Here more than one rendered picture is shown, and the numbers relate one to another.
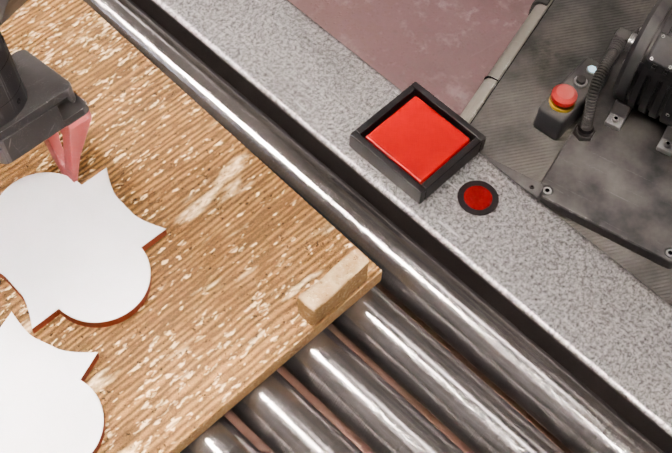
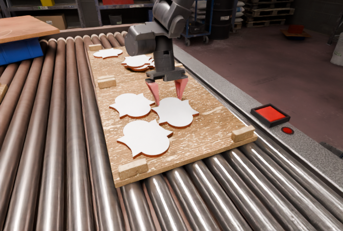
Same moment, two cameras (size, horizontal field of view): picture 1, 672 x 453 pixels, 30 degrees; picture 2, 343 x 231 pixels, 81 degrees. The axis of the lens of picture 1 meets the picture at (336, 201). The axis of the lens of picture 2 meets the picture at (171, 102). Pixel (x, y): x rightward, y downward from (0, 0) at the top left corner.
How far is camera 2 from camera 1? 45 cm
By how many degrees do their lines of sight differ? 30
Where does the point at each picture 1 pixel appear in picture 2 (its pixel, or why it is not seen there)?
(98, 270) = (179, 116)
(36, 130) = (174, 76)
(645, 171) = not seen: hidden behind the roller
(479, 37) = not seen: hidden behind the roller
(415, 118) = (269, 109)
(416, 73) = not seen: hidden behind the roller
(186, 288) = (200, 126)
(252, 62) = (227, 95)
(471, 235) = (285, 137)
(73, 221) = (177, 106)
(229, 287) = (212, 129)
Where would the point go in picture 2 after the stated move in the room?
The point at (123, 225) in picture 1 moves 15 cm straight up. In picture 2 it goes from (189, 109) to (191, 58)
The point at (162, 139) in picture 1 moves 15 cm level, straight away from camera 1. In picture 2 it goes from (203, 100) to (206, 78)
